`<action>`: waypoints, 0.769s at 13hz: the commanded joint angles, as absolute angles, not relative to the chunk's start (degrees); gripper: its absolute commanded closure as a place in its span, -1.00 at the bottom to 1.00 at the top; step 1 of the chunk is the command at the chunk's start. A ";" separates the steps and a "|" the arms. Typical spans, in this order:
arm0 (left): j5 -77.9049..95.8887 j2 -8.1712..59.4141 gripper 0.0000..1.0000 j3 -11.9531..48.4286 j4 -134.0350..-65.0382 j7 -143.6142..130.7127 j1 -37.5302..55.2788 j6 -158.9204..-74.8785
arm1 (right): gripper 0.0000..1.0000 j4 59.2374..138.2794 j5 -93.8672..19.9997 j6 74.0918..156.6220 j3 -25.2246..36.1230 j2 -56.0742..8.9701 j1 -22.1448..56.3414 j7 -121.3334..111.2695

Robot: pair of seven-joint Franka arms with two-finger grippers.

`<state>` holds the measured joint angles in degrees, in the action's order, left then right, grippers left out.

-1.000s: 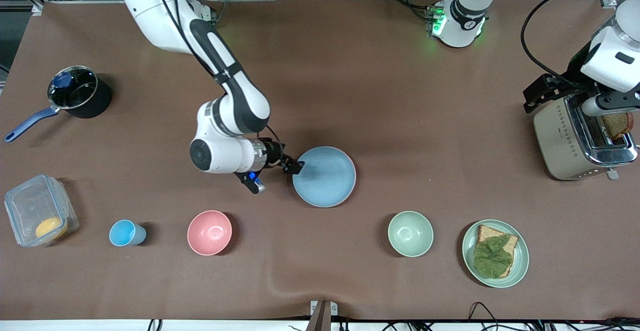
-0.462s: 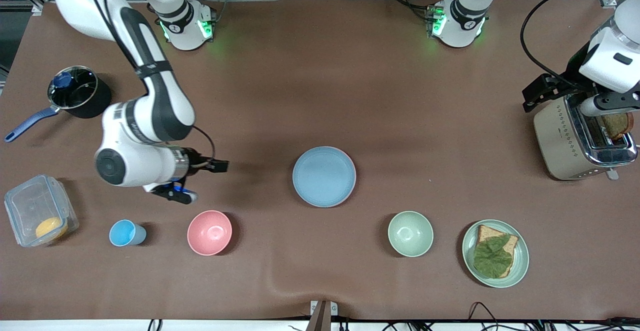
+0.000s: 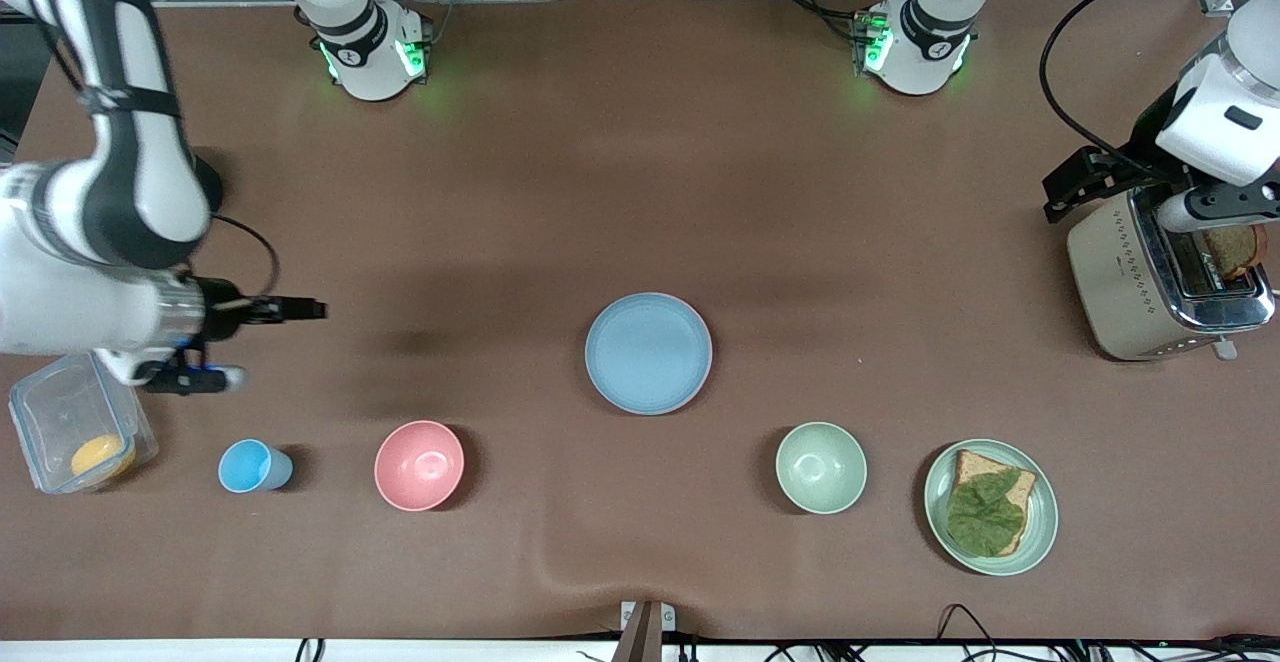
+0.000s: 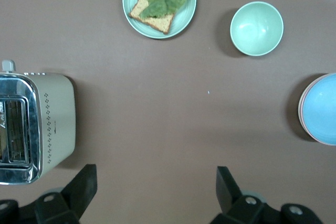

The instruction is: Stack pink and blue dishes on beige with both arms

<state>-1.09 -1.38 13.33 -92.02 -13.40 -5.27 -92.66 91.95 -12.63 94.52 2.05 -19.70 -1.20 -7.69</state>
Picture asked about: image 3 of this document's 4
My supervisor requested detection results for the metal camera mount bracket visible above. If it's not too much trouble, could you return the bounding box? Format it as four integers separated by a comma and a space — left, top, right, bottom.
620, 600, 677, 662

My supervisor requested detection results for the blue cup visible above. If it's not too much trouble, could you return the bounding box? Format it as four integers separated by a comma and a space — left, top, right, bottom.
218, 439, 294, 494

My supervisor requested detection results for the brown table cover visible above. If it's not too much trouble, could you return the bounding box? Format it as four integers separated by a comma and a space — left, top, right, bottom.
0, 0, 1280, 643

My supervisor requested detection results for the pink bowl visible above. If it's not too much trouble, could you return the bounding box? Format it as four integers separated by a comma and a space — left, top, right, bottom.
374, 420, 466, 513

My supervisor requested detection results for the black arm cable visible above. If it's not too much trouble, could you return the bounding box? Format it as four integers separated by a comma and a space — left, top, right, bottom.
208, 214, 282, 301
1039, 0, 1241, 168

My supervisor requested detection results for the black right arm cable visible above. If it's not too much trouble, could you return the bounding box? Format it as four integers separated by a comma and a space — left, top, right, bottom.
208, 214, 282, 301

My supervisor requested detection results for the blue plate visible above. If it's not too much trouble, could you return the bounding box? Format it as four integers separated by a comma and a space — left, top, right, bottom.
585, 292, 714, 416

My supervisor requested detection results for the green lettuce leaf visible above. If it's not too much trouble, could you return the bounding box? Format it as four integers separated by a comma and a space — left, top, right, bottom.
946, 470, 1029, 558

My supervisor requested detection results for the beige chrome toaster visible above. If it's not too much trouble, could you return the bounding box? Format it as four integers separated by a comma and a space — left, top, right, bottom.
1067, 185, 1276, 361

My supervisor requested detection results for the bread slice under lettuce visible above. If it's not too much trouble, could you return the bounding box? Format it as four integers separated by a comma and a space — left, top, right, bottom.
950, 450, 1038, 556

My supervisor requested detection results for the green bowl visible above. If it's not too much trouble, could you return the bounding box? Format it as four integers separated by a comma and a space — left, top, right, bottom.
775, 422, 868, 515

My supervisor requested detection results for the green plate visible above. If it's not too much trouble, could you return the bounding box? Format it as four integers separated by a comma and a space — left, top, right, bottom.
923, 439, 1059, 577

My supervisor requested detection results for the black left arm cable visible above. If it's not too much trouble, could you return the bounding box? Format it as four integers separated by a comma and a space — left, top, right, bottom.
1039, 0, 1241, 168

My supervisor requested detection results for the brown bread slice in toaster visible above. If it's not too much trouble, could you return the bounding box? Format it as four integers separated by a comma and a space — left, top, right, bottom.
1200, 225, 1268, 280

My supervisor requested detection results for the orange round food piece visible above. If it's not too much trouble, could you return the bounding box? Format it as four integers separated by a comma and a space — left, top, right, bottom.
70, 434, 136, 480

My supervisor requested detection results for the clear plastic container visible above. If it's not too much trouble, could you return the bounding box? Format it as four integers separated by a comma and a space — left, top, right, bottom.
8, 352, 159, 495

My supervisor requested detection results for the black looped cable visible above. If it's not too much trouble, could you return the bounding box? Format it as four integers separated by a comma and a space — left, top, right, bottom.
937, 602, 1003, 662

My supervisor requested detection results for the black pot blue handle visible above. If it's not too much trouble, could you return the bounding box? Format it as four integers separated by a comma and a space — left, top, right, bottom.
190, 152, 225, 238

